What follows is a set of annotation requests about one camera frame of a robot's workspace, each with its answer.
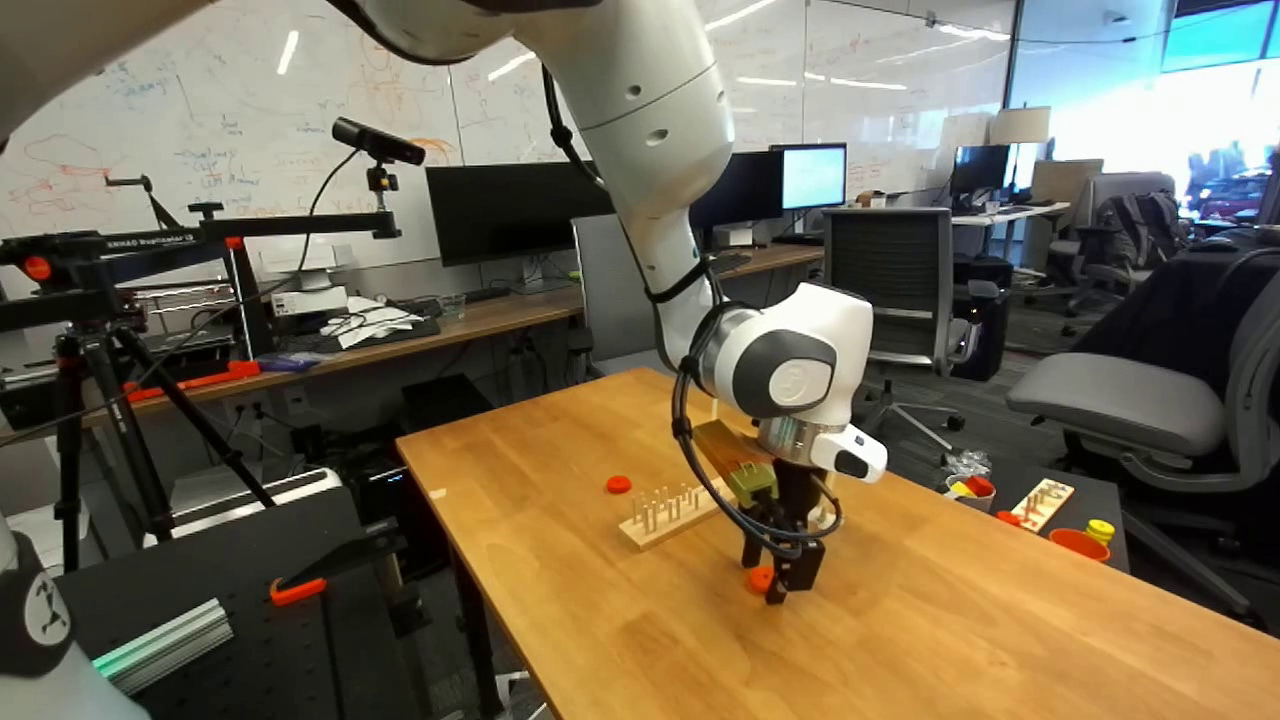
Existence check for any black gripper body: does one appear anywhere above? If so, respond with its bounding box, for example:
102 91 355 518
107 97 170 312
745 460 841 564

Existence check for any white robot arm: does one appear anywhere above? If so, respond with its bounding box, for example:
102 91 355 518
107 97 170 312
328 0 888 599

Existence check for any wooden peg stand board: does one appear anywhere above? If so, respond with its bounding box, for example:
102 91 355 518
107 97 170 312
621 486 715 550

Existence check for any black low side table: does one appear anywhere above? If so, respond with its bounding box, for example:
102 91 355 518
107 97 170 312
937 468 1126 569

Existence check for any orange cup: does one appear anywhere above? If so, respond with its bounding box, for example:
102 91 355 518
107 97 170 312
1048 527 1113 564

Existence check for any black mesh chair behind table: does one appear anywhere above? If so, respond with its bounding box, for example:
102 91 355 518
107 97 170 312
824 209 962 443

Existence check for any lit computer monitor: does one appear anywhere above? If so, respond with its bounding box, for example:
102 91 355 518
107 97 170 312
776 145 849 211

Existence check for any grey office chair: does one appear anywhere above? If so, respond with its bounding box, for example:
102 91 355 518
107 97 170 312
1008 260 1280 625

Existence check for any black monitor on desk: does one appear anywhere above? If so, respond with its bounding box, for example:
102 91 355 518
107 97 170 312
426 164 611 266

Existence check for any long wooden desk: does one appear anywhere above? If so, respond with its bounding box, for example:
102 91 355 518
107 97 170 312
123 244 818 413

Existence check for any orange ring mid table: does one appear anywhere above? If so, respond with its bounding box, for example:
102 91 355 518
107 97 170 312
605 476 633 498

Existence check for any black camera on boom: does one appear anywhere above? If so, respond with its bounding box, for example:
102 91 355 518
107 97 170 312
333 118 422 164

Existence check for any black camera tripod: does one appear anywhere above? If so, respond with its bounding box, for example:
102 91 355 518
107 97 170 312
0 209 394 571

